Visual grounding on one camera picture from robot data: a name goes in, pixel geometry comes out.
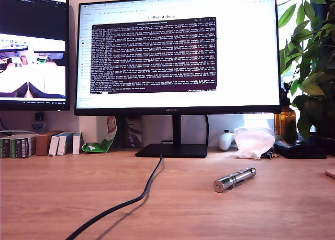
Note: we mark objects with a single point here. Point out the metallic silver laser pointer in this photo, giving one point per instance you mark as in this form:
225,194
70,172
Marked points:
235,178

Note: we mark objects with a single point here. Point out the amber pump bottle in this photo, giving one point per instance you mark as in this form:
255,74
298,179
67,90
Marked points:
284,119

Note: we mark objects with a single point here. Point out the white game controller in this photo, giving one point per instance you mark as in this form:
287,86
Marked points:
225,141

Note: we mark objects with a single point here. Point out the smaller black computer monitor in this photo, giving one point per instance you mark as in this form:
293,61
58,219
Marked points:
34,14

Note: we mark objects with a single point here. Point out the large black computer monitor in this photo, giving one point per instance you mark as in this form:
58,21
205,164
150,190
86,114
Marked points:
183,101

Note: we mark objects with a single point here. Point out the crumpled white plastic bag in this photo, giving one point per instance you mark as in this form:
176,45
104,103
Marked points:
254,143

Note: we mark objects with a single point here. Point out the green red white snack bag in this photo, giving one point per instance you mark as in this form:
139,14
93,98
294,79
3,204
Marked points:
96,146

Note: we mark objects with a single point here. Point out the white box with blue top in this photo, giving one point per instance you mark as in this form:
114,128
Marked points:
53,145
76,143
62,144

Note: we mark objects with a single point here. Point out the black leather wallet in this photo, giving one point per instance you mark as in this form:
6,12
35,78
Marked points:
301,149

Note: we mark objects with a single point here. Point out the blue shield sticker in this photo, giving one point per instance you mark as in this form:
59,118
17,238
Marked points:
38,126

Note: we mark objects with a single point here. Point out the green and black box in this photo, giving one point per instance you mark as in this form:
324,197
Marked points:
23,147
5,148

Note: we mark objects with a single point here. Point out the green leafy houseplant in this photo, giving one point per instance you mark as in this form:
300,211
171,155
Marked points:
314,80

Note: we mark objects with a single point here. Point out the bunch of keys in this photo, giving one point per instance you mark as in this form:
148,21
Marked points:
269,154

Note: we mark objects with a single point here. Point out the black rectangular plant pot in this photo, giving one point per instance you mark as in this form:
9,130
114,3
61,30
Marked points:
327,140

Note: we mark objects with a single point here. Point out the dark patterned package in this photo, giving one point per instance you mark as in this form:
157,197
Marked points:
131,132

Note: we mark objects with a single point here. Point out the small black cube device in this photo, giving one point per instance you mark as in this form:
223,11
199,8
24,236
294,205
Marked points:
39,116

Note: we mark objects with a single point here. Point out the brown cardboard box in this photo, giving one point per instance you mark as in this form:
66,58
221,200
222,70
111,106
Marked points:
43,143

